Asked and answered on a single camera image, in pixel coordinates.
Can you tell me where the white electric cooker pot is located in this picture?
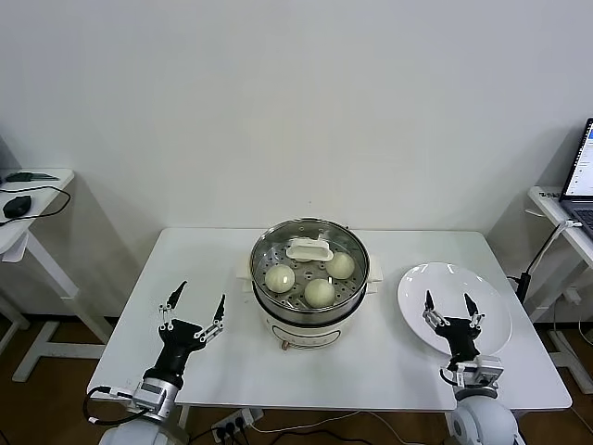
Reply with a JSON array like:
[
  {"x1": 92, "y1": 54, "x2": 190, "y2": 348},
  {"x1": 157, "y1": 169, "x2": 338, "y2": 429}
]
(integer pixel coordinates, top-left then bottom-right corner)
[{"x1": 235, "y1": 257, "x2": 385, "y2": 352}]

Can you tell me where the stainless steel steamer basket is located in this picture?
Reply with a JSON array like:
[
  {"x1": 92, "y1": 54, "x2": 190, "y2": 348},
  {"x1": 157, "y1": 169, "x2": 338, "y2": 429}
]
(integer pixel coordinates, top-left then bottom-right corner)
[{"x1": 248, "y1": 218, "x2": 372, "y2": 325}]

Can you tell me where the white power strip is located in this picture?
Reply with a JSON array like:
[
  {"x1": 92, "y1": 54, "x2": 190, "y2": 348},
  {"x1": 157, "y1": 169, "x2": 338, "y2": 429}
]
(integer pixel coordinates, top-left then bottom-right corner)
[{"x1": 210, "y1": 409, "x2": 264, "y2": 442}]

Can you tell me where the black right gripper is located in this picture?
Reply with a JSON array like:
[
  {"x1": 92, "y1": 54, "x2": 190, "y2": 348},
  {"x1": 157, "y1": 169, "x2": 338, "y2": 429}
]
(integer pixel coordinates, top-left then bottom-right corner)
[{"x1": 421, "y1": 289, "x2": 486, "y2": 363}]

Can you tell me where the black mouse cable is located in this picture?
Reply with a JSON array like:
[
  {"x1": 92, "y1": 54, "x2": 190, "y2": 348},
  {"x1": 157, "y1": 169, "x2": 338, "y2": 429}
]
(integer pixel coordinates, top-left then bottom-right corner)
[{"x1": 0, "y1": 185, "x2": 71, "y2": 228}]

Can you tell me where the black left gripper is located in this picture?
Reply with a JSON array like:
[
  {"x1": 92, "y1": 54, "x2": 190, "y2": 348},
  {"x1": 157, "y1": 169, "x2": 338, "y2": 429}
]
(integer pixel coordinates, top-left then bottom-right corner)
[{"x1": 149, "y1": 280, "x2": 228, "y2": 380}]

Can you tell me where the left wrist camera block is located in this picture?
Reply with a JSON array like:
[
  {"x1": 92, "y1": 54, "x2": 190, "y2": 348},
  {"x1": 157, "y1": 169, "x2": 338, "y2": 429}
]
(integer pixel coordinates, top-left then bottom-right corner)
[{"x1": 132, "y1": 378, "x2": 180, "y2": 423}]

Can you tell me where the flat dark green object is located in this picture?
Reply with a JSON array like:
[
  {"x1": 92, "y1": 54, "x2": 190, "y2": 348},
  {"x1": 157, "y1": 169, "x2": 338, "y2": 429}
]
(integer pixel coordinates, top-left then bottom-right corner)
[{"x1": 4, "y1": 171, "x2": 60, "y2": 184}]

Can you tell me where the white laptop charger cable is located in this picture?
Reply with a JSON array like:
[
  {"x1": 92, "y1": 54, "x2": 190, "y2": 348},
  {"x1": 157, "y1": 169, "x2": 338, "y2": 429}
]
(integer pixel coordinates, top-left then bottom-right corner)
[{"x1": 523, "y1": 218, "x2": 583, "y2": 277}]

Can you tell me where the white side desk with mouse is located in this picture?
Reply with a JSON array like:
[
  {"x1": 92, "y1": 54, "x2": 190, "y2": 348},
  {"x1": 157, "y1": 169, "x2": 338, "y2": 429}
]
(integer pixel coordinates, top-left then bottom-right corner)
[{"x1": 0, "y1": 169, "x2": 117, "y2": 384}]

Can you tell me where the white side desk with laptop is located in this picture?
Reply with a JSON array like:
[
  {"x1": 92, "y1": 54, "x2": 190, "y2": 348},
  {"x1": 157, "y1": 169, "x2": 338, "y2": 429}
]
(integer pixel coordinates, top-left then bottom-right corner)
[{"x1": 525, "y1": 184, "x2": 593, "y2": 381}]

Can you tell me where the round glass pot lid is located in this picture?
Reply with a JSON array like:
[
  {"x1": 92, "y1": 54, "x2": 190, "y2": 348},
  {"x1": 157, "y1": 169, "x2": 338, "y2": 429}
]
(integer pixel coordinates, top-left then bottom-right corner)
[{"x1": 250, "y1": 219, "x2": 371, "y2": 310}]

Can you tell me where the white round plate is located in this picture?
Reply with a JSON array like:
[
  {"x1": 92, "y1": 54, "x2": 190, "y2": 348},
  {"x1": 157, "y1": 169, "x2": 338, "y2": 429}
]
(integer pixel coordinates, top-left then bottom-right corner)
[{"x1": 396, "y1": 261, "x2": 513, "y2": 360}]

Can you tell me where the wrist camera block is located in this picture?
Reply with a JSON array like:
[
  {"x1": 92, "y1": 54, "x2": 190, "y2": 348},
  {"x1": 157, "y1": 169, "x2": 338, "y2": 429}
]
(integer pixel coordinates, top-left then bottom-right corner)
[
  {"x1": 439, "y1": 355, "x2": 505, "y2": 390},
  {"x1": 132, "y1": 378, "x2": 180, "y2": 423}
]

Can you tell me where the black computer mouse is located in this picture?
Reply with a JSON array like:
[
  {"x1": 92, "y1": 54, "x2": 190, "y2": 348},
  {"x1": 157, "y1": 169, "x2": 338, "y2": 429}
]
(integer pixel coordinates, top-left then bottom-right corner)
[{"x1": 2, "y1": 195, "x2": 32, "y2": 219}]

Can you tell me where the white steamed baozi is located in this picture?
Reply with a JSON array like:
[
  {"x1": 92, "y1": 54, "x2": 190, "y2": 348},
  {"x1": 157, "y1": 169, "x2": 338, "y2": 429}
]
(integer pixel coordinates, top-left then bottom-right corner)
[
  {"x1": 304, "y1": 278, "x2": 336, "y2": 308},
  {"x1": 265, "y1": 264, "x2": 297, "y2": 294},
  {"x1": 326, "y1": 252, "x2": 357, "y2": 280}
]

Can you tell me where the open grey laptop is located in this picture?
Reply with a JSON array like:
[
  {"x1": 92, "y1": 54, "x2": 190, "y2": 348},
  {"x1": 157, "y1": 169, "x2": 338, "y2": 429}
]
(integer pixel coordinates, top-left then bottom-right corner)
[{"x1": 558, "y1": 118, "x2": 593, "y2": 228}]

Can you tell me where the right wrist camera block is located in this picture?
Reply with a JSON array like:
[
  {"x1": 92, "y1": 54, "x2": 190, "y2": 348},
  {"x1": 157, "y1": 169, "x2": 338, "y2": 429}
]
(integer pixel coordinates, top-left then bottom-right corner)
[{"x1": 439, "y1": 355, "x2": 505, "y2": 390}]

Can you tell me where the white floor cable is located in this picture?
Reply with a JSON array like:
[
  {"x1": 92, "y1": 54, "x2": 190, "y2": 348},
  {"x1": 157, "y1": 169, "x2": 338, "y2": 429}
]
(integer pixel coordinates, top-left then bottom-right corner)
[{"x1": 249, "y1": 410, "x2": 409, "y2": 445}]

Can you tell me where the black floor cable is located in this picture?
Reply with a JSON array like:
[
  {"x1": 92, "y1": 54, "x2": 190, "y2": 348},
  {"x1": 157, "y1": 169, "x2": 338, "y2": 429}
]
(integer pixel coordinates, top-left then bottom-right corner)
[{"x1": 184, "y1": 424, "x2": 372, "y2": 445}]

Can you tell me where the black clamp post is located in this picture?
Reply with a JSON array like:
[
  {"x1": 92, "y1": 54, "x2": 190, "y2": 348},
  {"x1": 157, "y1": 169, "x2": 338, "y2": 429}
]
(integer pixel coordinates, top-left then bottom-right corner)
[{"x1": 507, "y1": 272, "x2": 532, "y2": 302}]

